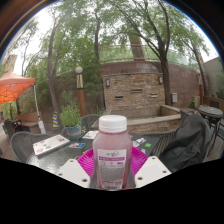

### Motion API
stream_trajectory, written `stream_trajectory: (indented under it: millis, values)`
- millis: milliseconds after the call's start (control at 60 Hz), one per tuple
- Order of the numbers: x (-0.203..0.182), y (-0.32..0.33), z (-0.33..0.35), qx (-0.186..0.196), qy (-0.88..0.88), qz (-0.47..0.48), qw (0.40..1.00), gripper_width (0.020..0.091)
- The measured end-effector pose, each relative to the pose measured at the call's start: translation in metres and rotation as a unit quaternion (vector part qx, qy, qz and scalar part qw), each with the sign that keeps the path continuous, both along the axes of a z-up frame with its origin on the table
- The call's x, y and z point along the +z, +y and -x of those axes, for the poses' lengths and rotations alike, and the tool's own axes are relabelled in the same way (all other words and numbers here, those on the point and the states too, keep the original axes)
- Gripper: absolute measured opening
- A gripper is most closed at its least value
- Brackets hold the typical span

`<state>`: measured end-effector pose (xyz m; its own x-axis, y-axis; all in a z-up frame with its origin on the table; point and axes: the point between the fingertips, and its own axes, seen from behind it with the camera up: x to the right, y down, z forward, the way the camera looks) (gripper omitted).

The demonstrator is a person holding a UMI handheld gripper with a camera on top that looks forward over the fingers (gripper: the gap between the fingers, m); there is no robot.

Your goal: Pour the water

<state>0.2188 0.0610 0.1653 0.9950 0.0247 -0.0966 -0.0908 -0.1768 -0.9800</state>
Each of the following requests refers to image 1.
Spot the orange patio umbrella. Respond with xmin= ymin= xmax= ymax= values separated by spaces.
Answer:
xmin=0 ymin=69 xmax=47 ymax=134

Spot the blue yellow striped cone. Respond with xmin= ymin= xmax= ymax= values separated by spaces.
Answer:
xmin=51 ymin=111 xmax=60 ymax=128

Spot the stone fountain wall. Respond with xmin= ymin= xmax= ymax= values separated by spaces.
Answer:
xmin=101 ymin=72 xmax=166 ymax=118

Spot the green potted plant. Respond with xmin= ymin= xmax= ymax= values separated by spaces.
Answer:
xmin=59 ymin=101 xmax=84 ymax=140

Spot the black laptop with stickers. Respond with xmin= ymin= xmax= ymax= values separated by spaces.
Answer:
xmin=130 ymin=133 xmax=162 ymax=157

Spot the dark round side table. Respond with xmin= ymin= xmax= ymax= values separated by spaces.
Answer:
xmin=197 ymin=104 xmax=224 ymax=134

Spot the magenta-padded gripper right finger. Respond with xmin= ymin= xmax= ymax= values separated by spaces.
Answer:
xmin=128 ymin=146 xmax=172 ymax=189

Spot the white sticker booklet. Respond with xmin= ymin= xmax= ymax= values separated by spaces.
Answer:
xmin=81 ymin=130 xmax=100 ymax=140

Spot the black jacket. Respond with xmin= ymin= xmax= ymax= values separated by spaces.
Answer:
xmin=158 ymin=113 xmax=213 ymax=164

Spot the pink drink bottle white cap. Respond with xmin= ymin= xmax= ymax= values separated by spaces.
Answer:
xmin=92 ymin=114 xmax=134 ymax=192

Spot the grey laptop with stickers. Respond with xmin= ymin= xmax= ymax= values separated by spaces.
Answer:
xmin=32 ymin=133 xmax=71 ymax=157

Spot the dark wicker chair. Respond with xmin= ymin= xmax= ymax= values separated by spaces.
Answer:
xmin=2 ymin=119 xmax=23 ymax=138

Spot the brown globe lamp post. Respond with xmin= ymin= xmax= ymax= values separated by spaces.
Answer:
xmin=74 ymin=65 xmax=88 ymax=117

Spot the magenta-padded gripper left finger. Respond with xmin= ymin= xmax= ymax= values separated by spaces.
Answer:
xmin=55 ymin=146 xmax=99 ymax=189

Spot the wooden bench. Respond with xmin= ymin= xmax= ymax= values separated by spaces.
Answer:
xmin=14 ymin=111 xmax=41 ymax=133

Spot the small colourful card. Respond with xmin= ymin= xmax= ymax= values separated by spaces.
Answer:
xmin=68 ymin=142 xmax=86 ymax=149

